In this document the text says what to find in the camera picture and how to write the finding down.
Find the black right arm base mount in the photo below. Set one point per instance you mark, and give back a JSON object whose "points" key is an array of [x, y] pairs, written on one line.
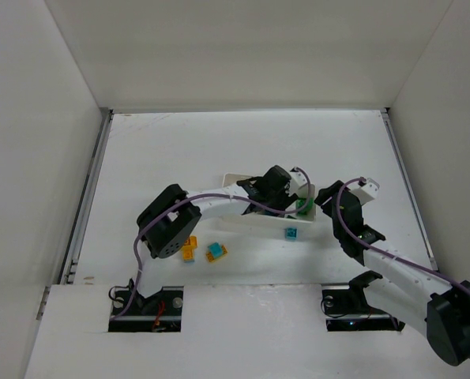
{"points": [[346, 309]]}

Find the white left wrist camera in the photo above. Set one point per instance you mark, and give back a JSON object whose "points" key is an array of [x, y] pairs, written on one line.
{"points": [[299, 184]]}

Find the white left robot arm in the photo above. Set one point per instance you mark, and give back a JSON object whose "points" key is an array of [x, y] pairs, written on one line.
{"points": [[170, 219]]}

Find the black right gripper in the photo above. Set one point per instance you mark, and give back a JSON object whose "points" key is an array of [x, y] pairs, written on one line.
{"points": [[327, 193]]}

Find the cyan small lego brick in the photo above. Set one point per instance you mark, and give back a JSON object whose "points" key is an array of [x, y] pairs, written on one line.
{"points": [[291, 233]]}

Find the yellow stacked lego block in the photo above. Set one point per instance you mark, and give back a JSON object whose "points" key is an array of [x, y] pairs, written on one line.
{"points": [[188, 249]]}

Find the green lego brick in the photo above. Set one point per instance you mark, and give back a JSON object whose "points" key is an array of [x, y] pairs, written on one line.
{"points": [[304, 206]]}

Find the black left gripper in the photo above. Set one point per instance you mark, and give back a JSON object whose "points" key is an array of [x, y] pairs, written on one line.
{"points": [[291, 198]]}

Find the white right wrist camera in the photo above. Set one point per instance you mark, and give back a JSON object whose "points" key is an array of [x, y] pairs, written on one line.
{"points": [[366, 191]]}

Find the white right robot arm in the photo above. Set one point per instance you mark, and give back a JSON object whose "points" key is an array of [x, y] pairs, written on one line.
{"points": [[435, 305]]}

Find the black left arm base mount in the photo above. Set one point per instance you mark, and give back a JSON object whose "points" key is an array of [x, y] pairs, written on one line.
{"points": [[158, 313]]}

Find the blue and yellow lego stack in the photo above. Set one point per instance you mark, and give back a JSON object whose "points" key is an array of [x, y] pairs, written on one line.
{"points": [[215, 252]]}

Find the white three-compartment container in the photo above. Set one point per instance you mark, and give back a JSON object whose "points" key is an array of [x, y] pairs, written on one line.
{"points": [[258, 224]]}

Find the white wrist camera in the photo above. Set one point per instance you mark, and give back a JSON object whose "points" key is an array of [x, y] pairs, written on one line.
{"points": [[299, 184], [366, 191]]}

